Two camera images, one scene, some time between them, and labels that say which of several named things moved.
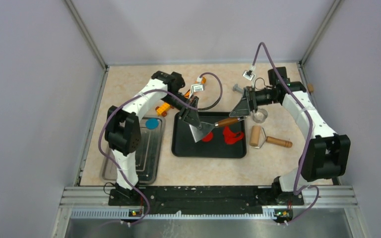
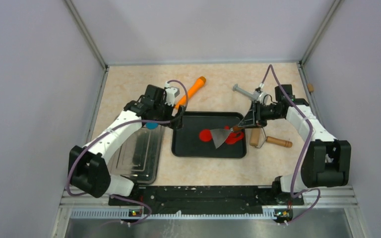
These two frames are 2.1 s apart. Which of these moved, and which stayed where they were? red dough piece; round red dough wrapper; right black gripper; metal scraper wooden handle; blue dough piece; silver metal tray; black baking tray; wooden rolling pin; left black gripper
Moved: left black gripper; metal scraper wooden handle; right black gripper
Stayed: blue dough piece; black baking tray; red dough piece; wooden rolling pin; silver metal tray; round red dough wrapper
